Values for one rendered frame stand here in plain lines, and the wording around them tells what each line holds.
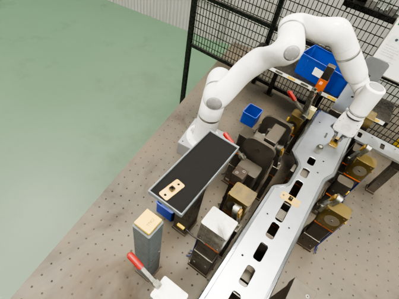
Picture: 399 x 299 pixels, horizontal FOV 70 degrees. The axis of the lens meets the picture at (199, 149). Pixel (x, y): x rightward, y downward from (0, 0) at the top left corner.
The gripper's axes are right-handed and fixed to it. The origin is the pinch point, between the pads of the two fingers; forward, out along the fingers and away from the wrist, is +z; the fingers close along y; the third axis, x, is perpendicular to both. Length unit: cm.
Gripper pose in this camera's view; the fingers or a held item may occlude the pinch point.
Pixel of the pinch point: (337, 137)
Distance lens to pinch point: 156.8
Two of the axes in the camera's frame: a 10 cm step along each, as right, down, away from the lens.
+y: 8.1, 5.1, -2.8
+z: -1.4, 6.4, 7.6
